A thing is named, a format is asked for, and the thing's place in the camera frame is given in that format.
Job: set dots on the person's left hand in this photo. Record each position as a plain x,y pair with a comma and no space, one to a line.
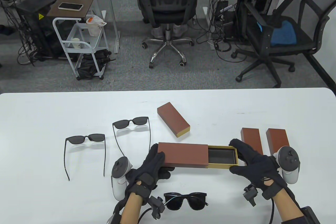
147,172

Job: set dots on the person's right hand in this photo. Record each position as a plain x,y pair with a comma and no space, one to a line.
260,171

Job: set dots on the brown storage box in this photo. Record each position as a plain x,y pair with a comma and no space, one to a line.
250,138
183,154
172,117
277,137

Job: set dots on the black sunglasses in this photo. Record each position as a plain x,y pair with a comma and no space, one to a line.
95,137
139,120
195,201

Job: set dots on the person's right forearm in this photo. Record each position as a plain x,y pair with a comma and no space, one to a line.
287,208

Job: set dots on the person's left forearm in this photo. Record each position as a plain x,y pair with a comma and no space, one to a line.
131,208

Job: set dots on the grey white handheld controller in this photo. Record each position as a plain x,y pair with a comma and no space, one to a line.
288,159
119,168

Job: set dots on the black bag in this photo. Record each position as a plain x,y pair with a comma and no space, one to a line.
88,66

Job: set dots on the blue seat cushion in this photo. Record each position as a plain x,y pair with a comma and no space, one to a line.
283,33

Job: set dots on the black mesh armchair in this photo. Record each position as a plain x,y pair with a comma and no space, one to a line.
304,37

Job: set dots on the white cup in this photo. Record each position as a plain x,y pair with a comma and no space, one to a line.
76,43

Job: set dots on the black computer tower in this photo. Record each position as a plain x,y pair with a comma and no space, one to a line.
225,21

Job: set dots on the white rolling cart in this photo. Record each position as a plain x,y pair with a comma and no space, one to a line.
78,32

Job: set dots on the white plastic bag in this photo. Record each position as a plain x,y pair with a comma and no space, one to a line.
93,25

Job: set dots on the black office chair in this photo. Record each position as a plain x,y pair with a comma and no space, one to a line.
168,11

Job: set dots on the white smartphone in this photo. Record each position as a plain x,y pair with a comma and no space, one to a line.
70,6

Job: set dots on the black computer cabinet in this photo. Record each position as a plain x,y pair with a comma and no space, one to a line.
34,24

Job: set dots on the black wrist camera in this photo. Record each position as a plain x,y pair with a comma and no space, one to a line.
157,207
250,195

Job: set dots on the aluminium frame post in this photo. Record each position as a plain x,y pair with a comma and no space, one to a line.
110,11

